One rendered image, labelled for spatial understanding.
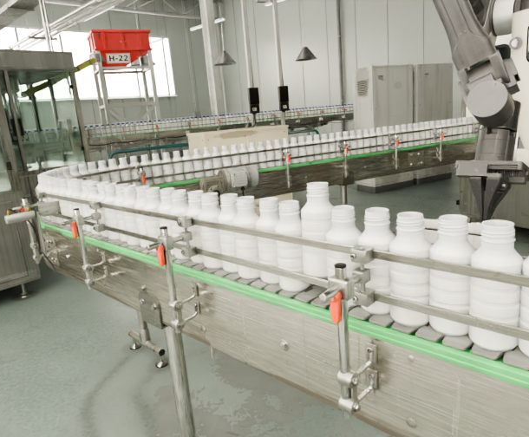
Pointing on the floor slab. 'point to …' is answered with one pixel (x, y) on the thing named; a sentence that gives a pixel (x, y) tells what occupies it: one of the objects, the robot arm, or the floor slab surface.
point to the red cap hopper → (139, 47)
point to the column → (212, 56)
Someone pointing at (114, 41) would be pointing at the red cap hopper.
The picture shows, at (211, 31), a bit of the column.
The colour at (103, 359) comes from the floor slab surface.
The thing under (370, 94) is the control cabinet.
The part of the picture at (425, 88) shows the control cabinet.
